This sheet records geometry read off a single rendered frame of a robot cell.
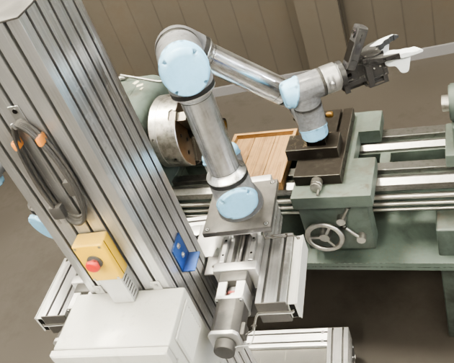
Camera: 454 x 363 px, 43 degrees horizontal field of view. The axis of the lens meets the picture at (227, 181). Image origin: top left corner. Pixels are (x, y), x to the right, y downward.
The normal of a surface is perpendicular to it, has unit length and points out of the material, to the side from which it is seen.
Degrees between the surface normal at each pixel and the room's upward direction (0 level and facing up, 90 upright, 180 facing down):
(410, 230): 0
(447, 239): 90
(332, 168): 0
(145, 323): 0
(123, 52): 90
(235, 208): 98
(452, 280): 90
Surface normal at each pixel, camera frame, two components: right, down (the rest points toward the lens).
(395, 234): -0.30, -0.75
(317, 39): -0.16, 0.65
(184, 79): 0.15, 0.46
